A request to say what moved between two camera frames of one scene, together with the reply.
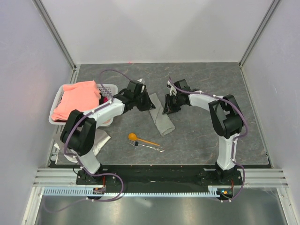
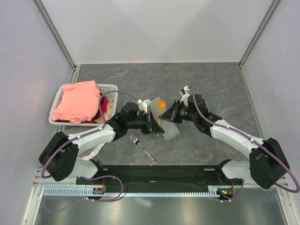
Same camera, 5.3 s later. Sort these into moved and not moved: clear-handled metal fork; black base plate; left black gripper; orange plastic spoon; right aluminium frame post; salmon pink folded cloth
Moved: left black gripper; clear-handled metal fork; orange plastic spoon
Not moved: black base plate; right aluminium frame post; salmon pink folded cloth
